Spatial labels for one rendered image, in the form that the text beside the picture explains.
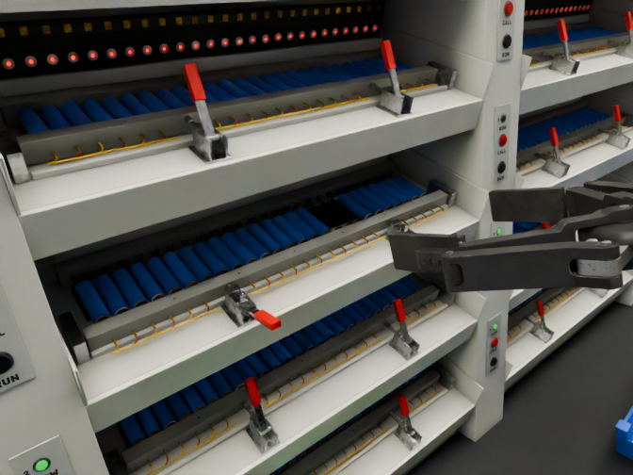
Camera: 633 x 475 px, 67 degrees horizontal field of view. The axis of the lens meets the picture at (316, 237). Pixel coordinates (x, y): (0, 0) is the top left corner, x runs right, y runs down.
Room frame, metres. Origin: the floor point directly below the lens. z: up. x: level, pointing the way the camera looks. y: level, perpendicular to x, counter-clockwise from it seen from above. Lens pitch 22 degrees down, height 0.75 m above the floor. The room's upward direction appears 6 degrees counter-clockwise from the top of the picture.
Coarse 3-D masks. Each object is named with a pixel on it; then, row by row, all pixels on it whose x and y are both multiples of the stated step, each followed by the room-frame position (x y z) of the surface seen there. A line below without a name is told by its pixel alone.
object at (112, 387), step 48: (480, 192) 0.71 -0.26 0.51; (384, 240) 0.64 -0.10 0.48; (48, 288) 0.51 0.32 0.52; (288, 288) 0.53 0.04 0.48; (336, 288) 0.54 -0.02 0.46; (192, 336) 0.45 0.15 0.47; (240, 336) 0.46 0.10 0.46; (96, 384) 0.39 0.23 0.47; (144, 384) 0.40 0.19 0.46; (96, 432) 0.38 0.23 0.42
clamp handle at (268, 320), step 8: (240, 296) 0.47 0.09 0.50; (240, 304) 0.47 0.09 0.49; (248, 304) 0.47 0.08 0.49; (248, 312) 0.46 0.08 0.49; (256, 312) 0.45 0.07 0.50; (264, 312) 0.45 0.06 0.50; (264, 320) 0.43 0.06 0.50; (272, 320) 0.43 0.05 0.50; (280, 320) 0.43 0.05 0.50; (272, 328) 0.42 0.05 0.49
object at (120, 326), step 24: (432, 192) 0.74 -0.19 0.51; (384, 216) 0.66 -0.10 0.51; (408, 216) 0.69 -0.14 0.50; (432, 216) 0.70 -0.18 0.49; (312, 240) 0.59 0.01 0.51; (336, 240) 0.60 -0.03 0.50; (264, 264) 0.54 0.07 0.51; (288, 264) 0.56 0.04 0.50; (192, 288) 0.49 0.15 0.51; (216, 288) 0.50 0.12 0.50; (264, 288) 0.52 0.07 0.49; (144, 312) 0.45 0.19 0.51; (168, 312) 0.46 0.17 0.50; (96, 336) 0.42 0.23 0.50; (120, 336) 0.43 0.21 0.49
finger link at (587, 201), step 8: (568, 192) 0.38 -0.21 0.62; (576, 192) 0.37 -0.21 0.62; (584, 192) 0.36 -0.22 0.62; (592, 192) 0.35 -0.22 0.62; (600, 192) 0.35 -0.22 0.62; (616, 192) 0.32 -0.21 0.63; (624, 192) 0.32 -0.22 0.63; (576, 200) 0.37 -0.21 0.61; (584, 200) 0.35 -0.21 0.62; (592, 200) 0.34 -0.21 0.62; (600, 200) 0.33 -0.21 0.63; (608, 200) 0.32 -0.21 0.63; (616, 200) 0.31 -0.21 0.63; (624, 200) 0.30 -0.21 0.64; (632, 200) 0.29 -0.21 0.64; (576, 208) 0.37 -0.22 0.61; (584, 208) 0.35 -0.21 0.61; (592, 208) 0.34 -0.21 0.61; (600, 208) 0.33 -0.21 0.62
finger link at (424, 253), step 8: (424, 248) 0.32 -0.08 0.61; (432, 248) 0.32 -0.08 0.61; (440, 248) 0.31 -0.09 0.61; (416, 256) 0.32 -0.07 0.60; (424, 256) 0.31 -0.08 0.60; (432, 256) 0.31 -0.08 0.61; (440, 256) 0.30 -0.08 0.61; (424, 264) 0.31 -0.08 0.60; (432, 264) 0.31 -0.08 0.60; (440, 264) 0.30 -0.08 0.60; (456, 264) 0.27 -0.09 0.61; (448, 272) 0.27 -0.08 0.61; (456, 272) 0.27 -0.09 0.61; (456, 280) 0.27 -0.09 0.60
